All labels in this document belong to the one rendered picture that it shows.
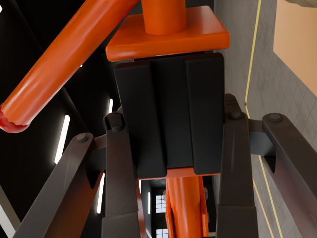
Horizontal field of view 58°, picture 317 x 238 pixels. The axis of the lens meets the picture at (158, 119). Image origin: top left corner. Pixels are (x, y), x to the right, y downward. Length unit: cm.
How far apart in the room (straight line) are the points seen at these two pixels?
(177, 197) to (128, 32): 11
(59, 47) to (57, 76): 2
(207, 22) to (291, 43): 20
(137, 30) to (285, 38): 23
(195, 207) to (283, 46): 23
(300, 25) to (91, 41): 22
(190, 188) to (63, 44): 12
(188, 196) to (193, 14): 12
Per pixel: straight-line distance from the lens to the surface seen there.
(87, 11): 17
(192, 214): 22
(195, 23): 16
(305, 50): 32
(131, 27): 17
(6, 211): 339
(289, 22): 35
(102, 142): 16
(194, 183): 20
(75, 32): 18
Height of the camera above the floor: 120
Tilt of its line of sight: 6 degrees up
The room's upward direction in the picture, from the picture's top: 96 degrees counter-clockwise
